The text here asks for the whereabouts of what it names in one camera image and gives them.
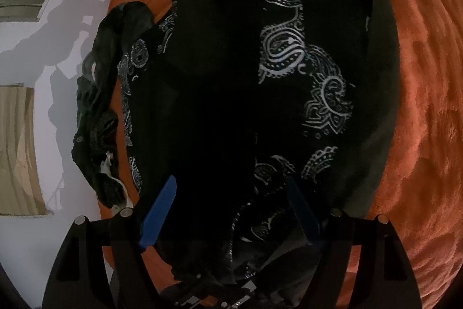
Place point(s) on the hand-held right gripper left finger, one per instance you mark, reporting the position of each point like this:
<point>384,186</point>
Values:
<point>159,211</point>

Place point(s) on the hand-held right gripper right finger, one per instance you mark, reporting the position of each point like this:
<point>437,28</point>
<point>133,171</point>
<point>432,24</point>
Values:
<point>304,215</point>

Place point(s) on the black paisley garment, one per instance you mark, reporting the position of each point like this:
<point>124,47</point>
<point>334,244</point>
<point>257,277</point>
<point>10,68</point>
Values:
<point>282,52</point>

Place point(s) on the pile of dark clothes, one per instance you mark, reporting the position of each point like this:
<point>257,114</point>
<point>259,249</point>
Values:
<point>105,41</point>

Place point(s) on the orange blanket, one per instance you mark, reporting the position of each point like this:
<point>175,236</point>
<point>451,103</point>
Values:
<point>427,113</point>

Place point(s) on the brown wall panel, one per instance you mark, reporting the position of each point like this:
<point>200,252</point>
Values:
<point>18,149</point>

